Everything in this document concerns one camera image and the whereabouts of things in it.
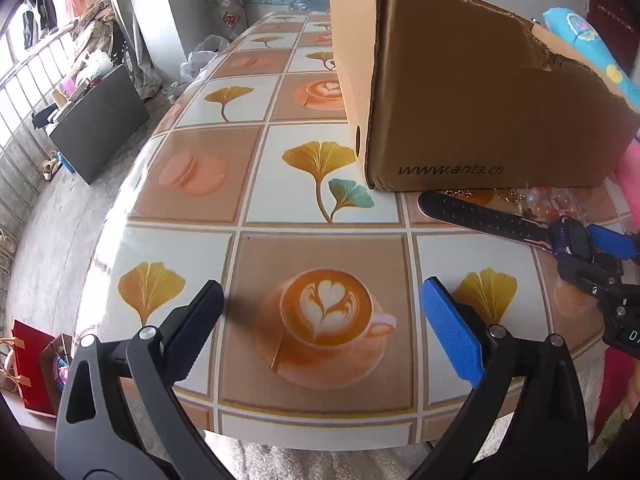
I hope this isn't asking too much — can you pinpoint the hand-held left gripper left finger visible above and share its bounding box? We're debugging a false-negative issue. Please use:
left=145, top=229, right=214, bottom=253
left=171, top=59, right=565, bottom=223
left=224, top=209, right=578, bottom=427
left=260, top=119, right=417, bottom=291
left=54, top=280, right=236, bottom=480

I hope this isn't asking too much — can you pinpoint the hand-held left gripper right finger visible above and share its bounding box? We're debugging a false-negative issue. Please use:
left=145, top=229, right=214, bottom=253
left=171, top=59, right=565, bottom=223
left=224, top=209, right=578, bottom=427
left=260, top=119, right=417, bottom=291
left=410, top=276, right=591, bottom=480

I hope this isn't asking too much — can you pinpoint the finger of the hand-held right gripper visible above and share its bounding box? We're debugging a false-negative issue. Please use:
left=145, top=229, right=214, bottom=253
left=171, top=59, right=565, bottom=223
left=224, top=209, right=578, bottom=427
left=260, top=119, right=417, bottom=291
left=586, top=223, right=640, bottom=262
left=556, top=255, right=626, bottom=298

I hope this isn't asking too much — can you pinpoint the pink bead bracelet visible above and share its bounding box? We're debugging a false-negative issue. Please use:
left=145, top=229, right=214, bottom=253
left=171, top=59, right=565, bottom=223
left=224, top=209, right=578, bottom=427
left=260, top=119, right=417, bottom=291
left=524, top=186, right=577, bottom=222

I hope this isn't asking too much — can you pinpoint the gold chain necklace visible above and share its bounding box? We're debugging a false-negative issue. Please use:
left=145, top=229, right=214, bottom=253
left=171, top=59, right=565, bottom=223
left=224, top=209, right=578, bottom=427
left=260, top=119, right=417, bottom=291
left=440, top=188, right=532, bottom=217

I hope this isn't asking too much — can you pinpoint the black strap wristwatch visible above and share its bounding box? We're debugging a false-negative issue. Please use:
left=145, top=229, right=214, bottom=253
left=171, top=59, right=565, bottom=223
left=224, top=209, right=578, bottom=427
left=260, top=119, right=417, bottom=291
left=417, top=191, right=597, bottom=267

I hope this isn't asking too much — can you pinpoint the brown cardboard box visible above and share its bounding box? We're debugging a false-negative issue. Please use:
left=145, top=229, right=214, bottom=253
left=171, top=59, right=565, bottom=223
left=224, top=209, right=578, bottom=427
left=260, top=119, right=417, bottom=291
left=327, top=0, right=640, bottom=194

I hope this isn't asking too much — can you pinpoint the pink cloth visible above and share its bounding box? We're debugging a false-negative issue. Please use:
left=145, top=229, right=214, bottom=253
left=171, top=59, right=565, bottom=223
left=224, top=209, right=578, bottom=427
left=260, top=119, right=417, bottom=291
left=612, top=136, right=640, bottom=235

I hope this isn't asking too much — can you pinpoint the leaf and coffee print tablecloth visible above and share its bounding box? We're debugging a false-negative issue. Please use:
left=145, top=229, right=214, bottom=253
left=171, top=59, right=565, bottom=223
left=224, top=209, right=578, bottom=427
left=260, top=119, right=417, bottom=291
left=97, top=10, right=640, bottom=447

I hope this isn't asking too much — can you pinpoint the red gift bag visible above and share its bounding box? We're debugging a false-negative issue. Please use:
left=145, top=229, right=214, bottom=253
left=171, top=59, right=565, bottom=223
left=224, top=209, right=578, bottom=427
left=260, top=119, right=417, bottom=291
left=11, top=320, right=67, bottom=417

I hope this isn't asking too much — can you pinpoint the blue plush pillow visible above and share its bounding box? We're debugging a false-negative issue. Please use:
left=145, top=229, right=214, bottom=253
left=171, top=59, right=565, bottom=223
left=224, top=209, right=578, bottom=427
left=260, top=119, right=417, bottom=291
left=542, top=7, right=640, bottom=107

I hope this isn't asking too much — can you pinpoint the black cabinet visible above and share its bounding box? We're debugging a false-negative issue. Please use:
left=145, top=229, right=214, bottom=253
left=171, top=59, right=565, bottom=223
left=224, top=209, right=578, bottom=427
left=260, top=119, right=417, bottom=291
left=48, top=64, right=151, bottom=185

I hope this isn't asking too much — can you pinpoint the dark wooden cabinet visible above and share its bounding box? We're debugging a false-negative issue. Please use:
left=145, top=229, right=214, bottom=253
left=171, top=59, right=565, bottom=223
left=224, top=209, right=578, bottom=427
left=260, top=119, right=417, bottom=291
left=585, top=0, right=640, bottom=77

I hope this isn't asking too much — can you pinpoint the white plastic bag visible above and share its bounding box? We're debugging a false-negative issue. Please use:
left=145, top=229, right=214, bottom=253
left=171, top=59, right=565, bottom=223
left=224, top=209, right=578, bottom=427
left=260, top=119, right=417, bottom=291
left=179, top=35, right=231, bottom=84

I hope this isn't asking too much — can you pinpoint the metal balcony railing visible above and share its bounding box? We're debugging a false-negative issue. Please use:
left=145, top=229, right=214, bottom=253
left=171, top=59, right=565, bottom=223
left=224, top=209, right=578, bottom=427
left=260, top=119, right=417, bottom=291
left=0, top=15, right=126, bottom=273

